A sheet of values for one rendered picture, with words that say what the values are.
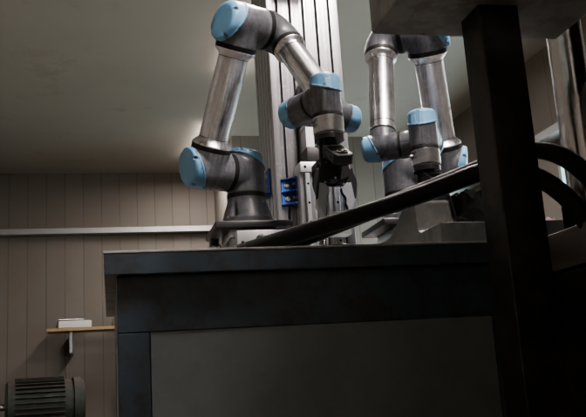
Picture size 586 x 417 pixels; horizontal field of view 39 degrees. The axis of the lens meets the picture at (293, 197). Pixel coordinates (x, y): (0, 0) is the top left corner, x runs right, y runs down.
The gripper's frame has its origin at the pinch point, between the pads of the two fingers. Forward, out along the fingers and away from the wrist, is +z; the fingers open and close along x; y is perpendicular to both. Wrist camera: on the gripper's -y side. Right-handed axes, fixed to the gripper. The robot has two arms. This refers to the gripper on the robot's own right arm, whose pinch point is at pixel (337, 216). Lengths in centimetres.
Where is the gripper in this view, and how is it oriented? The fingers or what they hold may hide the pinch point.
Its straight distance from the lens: 192.1
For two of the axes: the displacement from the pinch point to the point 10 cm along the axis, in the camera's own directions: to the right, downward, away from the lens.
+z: 0.6, 9.7, -2.2
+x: -9.8, 0.1, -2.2
